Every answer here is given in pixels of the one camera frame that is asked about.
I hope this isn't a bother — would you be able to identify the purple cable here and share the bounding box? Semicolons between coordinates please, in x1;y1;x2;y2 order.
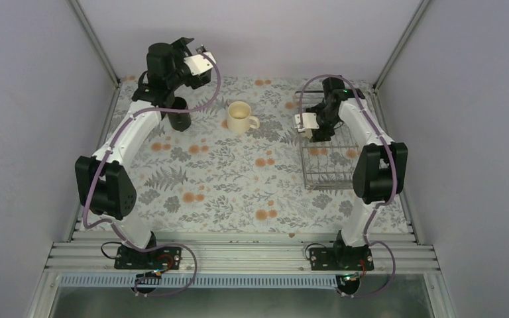
297;74;400;300
82;46;223;298

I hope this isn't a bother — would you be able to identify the floral table mat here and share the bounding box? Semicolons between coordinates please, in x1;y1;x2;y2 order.
127;77;356;234

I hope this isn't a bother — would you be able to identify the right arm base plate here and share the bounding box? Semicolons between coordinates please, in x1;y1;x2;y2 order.
310;246;374;271

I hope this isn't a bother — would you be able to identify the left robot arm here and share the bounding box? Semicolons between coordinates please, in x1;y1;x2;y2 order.
75;37;221;268

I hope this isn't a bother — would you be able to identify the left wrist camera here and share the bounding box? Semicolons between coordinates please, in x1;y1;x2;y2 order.
184;52;216;76

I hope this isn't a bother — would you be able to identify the cream ribbed mug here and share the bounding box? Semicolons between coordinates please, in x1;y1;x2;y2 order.
227;101;260;134

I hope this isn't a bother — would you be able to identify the metal wire dish rack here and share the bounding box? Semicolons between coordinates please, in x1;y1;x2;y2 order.
293;89;360;191

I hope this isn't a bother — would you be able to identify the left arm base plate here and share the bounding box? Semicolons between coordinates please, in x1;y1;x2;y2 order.
113;246;182;271

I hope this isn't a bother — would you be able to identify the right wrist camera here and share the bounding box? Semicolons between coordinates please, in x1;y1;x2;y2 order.
294;113;319;133

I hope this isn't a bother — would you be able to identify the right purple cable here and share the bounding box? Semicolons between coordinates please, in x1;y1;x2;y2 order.
297;74;400;300

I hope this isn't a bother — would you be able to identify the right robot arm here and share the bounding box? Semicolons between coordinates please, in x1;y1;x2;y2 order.
310;76;408;270

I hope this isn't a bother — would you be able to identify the black mug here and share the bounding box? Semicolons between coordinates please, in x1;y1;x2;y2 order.
167;97;192;132

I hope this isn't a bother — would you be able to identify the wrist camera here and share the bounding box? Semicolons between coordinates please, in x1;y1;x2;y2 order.
294;113;319;133
184;52;216;76

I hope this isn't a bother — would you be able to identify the aluminium front rail frame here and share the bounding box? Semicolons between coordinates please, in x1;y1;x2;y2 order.
28;229;455;317

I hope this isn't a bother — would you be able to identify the beige white mug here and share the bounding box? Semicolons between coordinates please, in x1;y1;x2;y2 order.
301;129;320;142

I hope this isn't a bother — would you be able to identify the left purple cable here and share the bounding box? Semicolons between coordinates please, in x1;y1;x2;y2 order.
82;46;223;298

